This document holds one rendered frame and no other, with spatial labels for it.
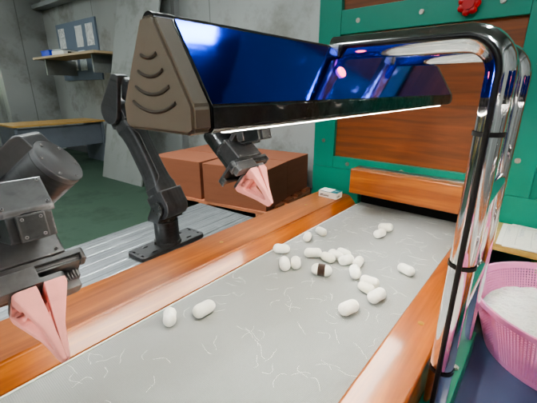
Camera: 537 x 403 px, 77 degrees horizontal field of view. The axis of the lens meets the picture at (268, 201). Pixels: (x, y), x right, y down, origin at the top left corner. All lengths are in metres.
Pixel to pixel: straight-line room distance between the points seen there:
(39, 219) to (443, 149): 0.85
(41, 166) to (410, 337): 0.47
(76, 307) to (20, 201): 0.25
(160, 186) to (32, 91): 6.60
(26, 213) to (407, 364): 0.43
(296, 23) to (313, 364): 3.24
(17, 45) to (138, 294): 6.97
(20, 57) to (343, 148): 6.75
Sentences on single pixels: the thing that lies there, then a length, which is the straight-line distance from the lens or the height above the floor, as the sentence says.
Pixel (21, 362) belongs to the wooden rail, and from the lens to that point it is 0.53.
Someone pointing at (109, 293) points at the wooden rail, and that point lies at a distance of 0.60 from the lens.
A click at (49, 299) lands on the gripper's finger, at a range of 0.41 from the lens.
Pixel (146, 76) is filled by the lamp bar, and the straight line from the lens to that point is 0.24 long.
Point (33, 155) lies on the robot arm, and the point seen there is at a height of 1.00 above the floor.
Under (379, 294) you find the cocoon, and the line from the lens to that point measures 0.58.
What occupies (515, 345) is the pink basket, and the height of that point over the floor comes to 0.74.
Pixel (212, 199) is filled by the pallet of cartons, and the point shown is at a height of 0.19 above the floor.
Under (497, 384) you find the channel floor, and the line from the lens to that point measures 0.63.
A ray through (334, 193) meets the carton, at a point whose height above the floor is 0.78.
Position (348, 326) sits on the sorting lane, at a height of 0.74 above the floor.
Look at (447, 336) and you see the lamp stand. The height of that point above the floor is 0.82.
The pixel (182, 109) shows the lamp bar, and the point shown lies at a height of 1.06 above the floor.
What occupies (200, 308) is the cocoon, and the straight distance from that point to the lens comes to 0.53.
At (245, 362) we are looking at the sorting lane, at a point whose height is 0.74.
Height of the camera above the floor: 1.07
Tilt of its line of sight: 18 degrees down
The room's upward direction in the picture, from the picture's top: straight up
